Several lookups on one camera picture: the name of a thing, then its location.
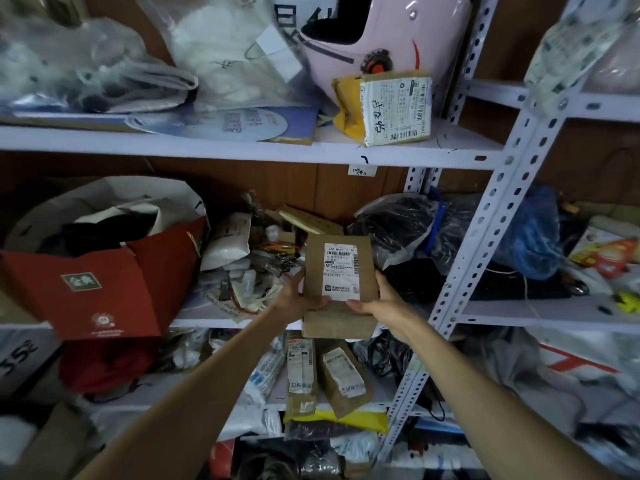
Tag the brown cardboard parcel with label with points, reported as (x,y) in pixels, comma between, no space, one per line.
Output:
(340,284)

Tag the white metal shelving rack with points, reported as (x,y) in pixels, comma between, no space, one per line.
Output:
(450,159)

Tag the yellow plastic mailer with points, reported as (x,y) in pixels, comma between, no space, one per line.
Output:
(345,419)

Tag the person's right thumb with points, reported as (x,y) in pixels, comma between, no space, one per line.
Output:
(379,284)

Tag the red paper gift bag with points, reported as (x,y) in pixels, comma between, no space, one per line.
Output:
(95,274)

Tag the black plastic bag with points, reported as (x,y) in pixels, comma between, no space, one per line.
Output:
(400,229)

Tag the yellow padded envelope with label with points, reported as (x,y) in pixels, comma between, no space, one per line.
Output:
(385,109)

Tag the brown kraft parcel with label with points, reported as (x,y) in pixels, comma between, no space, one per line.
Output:
(345,377)

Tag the white plastic pouch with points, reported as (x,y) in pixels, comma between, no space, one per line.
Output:
(227,242)

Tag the person's left forearm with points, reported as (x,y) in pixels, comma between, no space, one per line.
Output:
(190,404)

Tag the blue and white flat box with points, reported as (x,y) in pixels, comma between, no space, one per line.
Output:
(225,122)

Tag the person's left thumb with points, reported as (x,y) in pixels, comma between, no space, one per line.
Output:
(299,283)

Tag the colourful toy box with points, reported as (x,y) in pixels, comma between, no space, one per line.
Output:
(607,254)

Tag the white red printed mailer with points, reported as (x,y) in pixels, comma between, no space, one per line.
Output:
(565,374)

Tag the pile of small clear packets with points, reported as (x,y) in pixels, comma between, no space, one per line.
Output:
(255,279)

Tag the small brown cardboard box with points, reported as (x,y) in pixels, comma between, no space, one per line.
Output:
(312,222)

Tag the white fluffy item in bag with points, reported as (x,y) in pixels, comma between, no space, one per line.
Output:
(220,49)

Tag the clear plastic bag with clothing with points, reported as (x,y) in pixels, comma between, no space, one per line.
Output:
(80,69)

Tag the person's right hand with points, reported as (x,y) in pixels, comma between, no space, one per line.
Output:
(385,304)

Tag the tall brown parcel with label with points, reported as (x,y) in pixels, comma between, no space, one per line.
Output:
(301,374)

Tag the white printed plastic bag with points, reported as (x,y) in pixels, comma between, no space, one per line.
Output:
(575,44)

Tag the blue plastic bag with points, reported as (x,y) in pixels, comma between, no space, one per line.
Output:
(525,234)

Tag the white blue printed mailer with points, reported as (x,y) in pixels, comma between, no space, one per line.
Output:
(262,374)

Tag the person's left hand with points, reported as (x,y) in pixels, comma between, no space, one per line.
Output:
(292,302)

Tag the person's right forearm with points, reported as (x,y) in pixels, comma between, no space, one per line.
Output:
(495,409)

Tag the pink helmet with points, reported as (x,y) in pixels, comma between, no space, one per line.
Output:
(385,34)

